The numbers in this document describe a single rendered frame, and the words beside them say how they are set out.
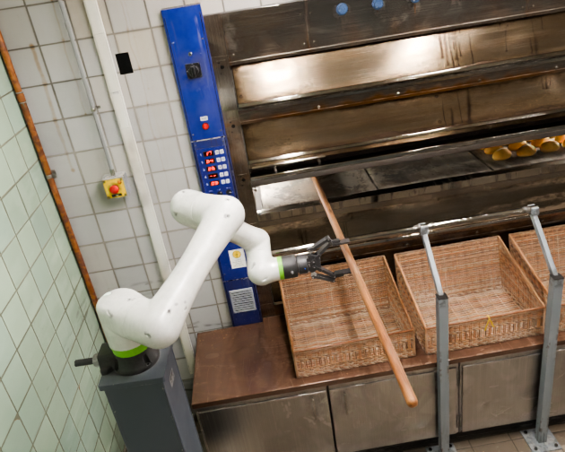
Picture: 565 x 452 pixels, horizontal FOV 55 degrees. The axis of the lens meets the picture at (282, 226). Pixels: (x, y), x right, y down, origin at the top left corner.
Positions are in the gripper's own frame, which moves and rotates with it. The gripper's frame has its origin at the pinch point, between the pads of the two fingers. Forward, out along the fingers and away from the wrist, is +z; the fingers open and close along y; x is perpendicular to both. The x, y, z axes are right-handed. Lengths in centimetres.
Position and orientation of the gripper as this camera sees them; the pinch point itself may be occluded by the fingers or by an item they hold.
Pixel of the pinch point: (348, 256)
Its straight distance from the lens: 215.8
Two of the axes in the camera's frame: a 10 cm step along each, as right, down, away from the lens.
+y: 1.4, 8.8, 4.5
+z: 9.8, -1.7, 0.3
